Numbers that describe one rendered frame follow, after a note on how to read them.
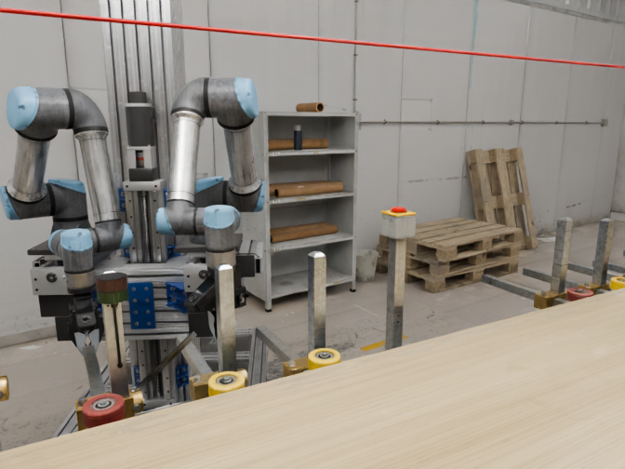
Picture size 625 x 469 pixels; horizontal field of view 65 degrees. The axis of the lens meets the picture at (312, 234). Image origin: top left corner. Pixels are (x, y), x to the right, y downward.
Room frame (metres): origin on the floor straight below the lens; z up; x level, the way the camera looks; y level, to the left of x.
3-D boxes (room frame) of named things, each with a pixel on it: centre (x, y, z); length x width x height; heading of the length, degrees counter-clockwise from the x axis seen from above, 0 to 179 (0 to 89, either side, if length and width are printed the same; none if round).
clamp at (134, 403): (0.98, 0.45, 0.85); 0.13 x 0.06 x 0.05; 118
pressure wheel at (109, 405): (0.90, 0.42, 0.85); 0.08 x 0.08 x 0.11
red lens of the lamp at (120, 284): (0.95, 0.41, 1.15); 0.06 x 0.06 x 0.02
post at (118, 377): (0.99, 0.43, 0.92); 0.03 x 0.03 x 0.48; 28
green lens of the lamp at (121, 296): (0.95, 0.41, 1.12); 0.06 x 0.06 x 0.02
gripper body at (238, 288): (1.23, 0.23, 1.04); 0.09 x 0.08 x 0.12; 140
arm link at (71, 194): (1.75, 0.88, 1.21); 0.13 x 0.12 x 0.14; 132
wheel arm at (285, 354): (1.29, 0.06, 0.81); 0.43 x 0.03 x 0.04; 28
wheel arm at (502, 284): (1.76, -0.81, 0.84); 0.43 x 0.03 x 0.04; 28
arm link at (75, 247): (1.29, 0.64, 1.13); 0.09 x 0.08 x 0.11; 42
